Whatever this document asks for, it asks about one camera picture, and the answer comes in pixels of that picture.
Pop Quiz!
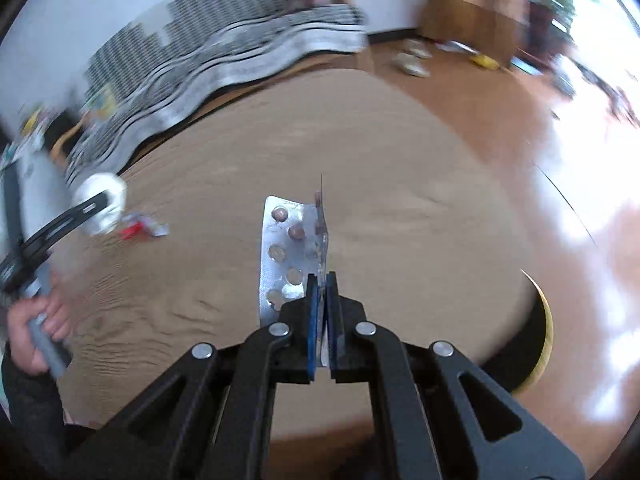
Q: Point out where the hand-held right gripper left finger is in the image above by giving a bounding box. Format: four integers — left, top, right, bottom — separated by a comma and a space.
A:
65, 272, 321, 480

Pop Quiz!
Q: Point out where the thin black cable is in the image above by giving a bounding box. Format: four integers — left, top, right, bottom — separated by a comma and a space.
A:
537, 165, 599, 249

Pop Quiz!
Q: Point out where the white paper scrap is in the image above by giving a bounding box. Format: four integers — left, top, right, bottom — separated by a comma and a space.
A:
435, 40, 476, 56

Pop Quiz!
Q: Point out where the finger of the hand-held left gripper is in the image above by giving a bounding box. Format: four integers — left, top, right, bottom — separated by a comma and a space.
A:
20, 190, 113, 261

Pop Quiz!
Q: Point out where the wooden cabinet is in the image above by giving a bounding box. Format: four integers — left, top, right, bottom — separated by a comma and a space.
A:
420, 0, 531, 63

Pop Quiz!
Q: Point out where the white cabinet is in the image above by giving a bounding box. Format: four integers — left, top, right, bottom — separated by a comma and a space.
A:
0, 130, 81, 281

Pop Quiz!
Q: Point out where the person's left forearm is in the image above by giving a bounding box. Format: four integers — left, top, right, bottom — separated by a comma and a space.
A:
0, 345, 68, 480

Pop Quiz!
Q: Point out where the red candy wrapper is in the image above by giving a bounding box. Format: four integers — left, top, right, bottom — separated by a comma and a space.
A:
119, 211, 171, 242

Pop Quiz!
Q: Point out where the black white striped blanket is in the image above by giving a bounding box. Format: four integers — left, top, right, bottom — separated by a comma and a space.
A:
65, 0, 368, 186

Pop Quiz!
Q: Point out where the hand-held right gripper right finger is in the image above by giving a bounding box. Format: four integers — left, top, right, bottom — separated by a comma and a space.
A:
322, 271, 587, 480

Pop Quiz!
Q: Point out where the white paper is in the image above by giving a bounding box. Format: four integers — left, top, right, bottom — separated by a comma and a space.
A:
72, 172, 128, 237

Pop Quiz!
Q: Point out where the person's left hand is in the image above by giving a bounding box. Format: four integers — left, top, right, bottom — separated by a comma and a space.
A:
7, 295, 72, 375

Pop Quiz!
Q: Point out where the wooden chair armrest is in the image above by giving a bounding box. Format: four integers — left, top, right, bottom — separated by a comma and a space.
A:
50, 120, 86, 161

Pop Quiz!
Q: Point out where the silver pill blister pack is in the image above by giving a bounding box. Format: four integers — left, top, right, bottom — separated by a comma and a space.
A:
257, 175, 331, 328

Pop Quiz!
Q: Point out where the black bin with yellow rim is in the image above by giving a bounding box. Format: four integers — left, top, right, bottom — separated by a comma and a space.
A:
480, 269, 555, 396

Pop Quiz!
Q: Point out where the colourful picture book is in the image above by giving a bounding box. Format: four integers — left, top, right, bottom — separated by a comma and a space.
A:
82, 85, 118, 121

